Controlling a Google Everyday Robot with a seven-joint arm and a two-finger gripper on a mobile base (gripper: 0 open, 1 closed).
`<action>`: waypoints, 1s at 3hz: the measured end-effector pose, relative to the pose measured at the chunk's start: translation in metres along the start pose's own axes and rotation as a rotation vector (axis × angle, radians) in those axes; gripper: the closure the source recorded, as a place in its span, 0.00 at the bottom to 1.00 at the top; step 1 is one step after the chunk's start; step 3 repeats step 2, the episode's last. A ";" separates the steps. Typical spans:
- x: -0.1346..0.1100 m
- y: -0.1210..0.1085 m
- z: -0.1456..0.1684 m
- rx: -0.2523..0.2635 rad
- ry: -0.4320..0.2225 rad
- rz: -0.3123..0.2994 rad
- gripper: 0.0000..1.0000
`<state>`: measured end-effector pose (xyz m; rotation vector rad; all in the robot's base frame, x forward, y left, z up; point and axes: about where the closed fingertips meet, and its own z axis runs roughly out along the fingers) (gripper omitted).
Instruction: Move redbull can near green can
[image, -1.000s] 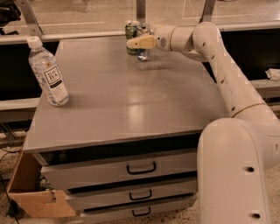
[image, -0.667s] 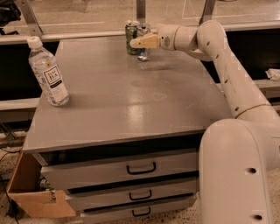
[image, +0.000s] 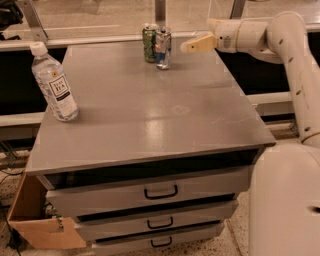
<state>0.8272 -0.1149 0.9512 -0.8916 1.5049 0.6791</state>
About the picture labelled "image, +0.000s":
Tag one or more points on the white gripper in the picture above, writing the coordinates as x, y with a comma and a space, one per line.
226, 37

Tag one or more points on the redbull can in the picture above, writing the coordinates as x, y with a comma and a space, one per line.
163, 48

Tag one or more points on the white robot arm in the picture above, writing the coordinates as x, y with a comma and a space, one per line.
284, 195

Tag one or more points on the green soda can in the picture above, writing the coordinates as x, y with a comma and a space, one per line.
149, 41

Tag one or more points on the grey drawer cabinet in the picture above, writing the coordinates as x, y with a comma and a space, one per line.
138, 122

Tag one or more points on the clear plastic water bottle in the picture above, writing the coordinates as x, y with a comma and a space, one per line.
51, 79

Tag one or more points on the top grey drawer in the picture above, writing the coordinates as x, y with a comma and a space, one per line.
110, 197

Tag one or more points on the grey drawer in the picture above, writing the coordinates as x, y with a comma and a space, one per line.
157, 218
110, 197
158, 239

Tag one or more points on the bottom grey drawer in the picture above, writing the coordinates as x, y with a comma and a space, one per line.
158, 239

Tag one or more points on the middle grey drawer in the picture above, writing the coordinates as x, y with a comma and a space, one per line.
157, 218

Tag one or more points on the brown cardboard box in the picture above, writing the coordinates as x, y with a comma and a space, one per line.
27, 216

